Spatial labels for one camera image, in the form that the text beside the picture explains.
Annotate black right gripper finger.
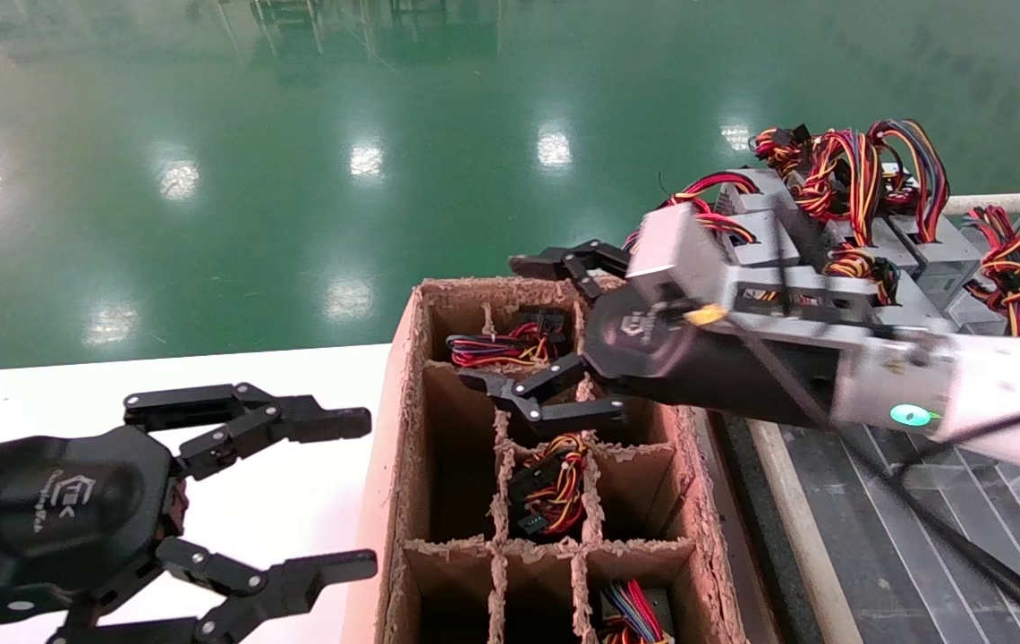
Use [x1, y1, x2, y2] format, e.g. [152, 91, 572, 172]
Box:
[508, 240, 632, 301]
[456, 353, 627, 437]

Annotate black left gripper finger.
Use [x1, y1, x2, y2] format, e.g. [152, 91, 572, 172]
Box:
[47, 537, 378, 644]
[123, 383, 373, 481]

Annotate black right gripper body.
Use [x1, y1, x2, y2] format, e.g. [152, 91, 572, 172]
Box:
[582, 286, 842, 428]

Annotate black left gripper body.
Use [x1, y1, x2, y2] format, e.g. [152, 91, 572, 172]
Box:
[0, 425, 187, 627]

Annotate grey power supply with cables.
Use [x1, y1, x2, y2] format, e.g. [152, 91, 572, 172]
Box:
[446, 306, 575, 369]
[796, 130, 920, 269]
[823, 243, 945, 327]
[622, 192, 802, 269]

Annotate power supply in middle cell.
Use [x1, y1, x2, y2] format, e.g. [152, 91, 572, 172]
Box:
[506, 434, 590, 538]

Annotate power supply in cell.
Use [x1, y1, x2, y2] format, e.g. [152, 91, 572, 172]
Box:
[598, 580, 674, 644]
[506, 434, 590, 538]

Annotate brown cardboard box with dividers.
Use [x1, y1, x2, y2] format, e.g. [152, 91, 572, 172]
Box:
[344, 275, 748, 644]

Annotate black conveyor edge strip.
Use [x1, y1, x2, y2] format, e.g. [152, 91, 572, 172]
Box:
[707, 410, 820, 644]

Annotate power supply in bottom cell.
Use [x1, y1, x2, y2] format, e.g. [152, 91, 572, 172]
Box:
[598, 580, 674, 644]

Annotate grey power supply red cables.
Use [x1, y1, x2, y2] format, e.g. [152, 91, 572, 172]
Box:
[671, 168, 795, 216]

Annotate cable bundle with black connector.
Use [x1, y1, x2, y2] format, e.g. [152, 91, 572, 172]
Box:
[752, 125, 811, 180]

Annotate grey power supply arched cables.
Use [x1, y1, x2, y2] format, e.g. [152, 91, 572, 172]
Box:
[868, 119, 981, 278]

